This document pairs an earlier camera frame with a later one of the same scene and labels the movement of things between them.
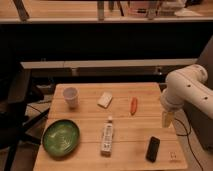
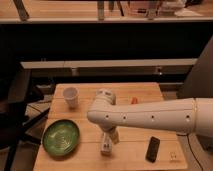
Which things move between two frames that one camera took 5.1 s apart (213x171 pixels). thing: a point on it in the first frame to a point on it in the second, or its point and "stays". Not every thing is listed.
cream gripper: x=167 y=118 to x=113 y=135
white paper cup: x=71 y=95 stays
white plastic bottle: x=107 y=138 stays
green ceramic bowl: x=61 y=138 stays
